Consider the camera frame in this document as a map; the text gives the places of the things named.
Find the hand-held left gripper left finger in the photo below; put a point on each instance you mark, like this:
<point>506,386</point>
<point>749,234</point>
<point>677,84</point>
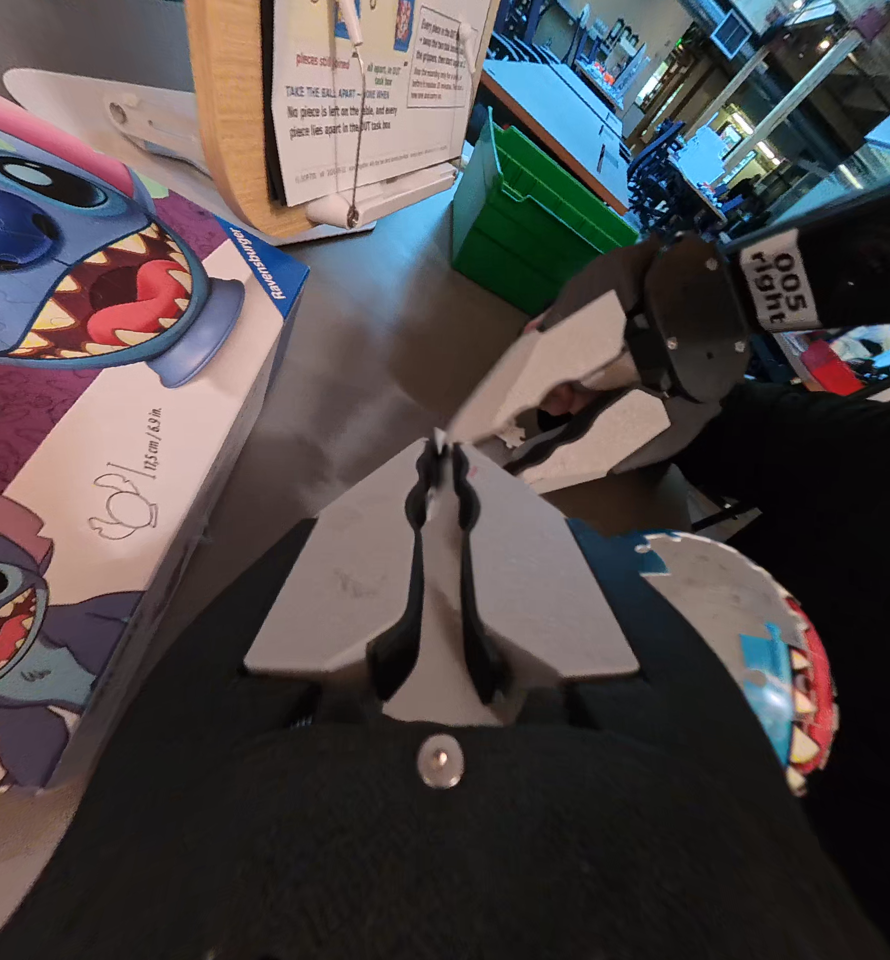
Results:
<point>325,585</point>

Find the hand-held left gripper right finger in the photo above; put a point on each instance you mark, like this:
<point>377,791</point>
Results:
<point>542,592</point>

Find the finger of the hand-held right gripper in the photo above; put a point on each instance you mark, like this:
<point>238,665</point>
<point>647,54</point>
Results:
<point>557,345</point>
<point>617,435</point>

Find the blue puzzle ball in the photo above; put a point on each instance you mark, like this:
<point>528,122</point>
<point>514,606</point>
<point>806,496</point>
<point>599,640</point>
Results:
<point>714,592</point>

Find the person's right forearm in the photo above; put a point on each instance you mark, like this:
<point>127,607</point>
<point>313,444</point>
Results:
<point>804,450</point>

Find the cartoon puzzle box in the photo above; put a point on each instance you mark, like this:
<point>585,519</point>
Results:
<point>152,450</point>

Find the green plastic bin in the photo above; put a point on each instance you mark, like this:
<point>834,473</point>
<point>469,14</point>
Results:
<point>535,225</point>

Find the red box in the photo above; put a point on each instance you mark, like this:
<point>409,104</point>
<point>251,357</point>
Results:
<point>831,367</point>

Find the grey background table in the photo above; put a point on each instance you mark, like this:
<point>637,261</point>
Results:
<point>557,112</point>

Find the printed instruction sheet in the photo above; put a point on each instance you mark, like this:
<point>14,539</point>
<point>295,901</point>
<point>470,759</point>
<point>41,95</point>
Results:
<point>355,150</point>

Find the person's dark clothing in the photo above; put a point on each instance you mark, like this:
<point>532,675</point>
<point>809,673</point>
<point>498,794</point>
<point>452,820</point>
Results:
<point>879,712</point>

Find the wooden document board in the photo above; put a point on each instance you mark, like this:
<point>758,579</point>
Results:
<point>224,112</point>

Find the white stand base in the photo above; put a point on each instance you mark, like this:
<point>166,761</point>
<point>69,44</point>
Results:
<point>55,97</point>

